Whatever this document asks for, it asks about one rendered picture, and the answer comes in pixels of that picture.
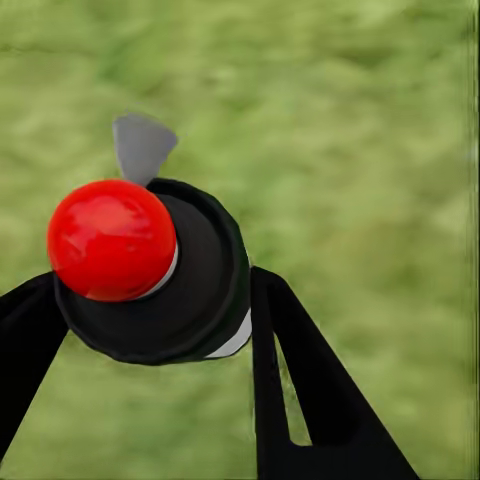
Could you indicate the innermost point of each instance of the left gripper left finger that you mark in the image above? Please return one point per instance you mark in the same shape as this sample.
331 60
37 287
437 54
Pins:
32 329

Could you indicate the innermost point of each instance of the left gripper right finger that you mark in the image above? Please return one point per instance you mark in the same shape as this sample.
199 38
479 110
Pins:
349 440

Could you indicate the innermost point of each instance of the pesticide atomizer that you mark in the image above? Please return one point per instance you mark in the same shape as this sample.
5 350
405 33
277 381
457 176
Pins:
148 270

